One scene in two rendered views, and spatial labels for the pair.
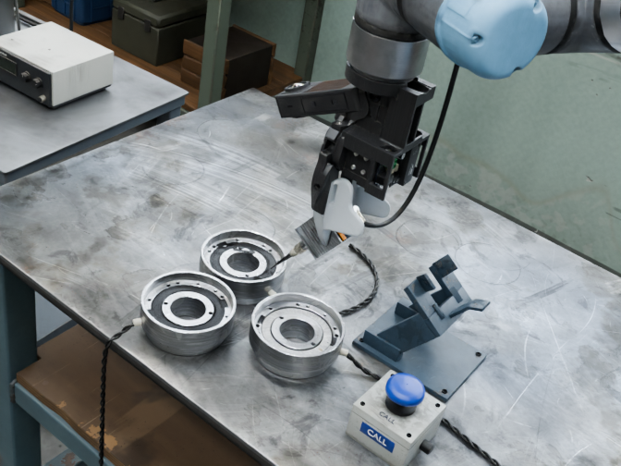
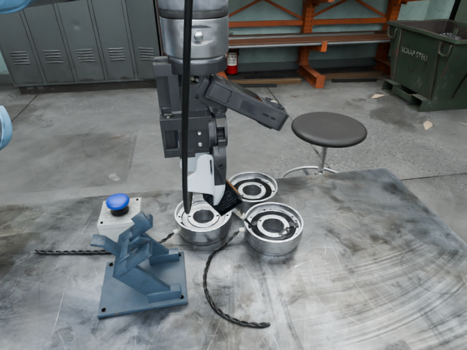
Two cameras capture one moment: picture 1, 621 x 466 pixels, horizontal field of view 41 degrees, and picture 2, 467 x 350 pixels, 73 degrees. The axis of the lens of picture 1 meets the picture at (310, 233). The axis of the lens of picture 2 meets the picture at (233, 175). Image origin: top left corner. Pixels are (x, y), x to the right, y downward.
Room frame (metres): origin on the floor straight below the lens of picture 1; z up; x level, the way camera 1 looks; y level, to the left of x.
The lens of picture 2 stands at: (1.07, -0.26, 1.22)
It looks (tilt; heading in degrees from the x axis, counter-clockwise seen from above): 34 degrees down; 139
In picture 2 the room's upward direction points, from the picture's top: straight up
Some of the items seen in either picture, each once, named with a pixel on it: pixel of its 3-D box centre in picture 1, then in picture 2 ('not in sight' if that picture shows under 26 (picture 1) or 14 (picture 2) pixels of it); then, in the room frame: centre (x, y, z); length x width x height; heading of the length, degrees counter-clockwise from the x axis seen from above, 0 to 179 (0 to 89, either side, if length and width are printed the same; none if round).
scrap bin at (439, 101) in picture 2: not in sight; (438, 64); (-0.05, 3.45, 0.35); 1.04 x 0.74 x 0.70; 149
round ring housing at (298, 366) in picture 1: (296, 336); (203, 219); (0.70, -0.01, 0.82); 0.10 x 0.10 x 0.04
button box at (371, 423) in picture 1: (400, 422); (119, 219); (0.60, -0.13, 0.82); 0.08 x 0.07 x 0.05; 59
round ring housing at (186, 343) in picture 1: (187, 313); (251, 193); (0.70, 0.12, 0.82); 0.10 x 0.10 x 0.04
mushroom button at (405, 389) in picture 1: (401, 401); (119, 208); (0.60, -0.12, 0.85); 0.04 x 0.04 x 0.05
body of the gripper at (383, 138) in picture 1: (376, 126); (193, 105); (0.75, -0.04, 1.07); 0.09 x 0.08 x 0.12; 60
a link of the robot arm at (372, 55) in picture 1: (389, 47); (195, 37); (0.76, -0.04, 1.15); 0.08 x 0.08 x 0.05
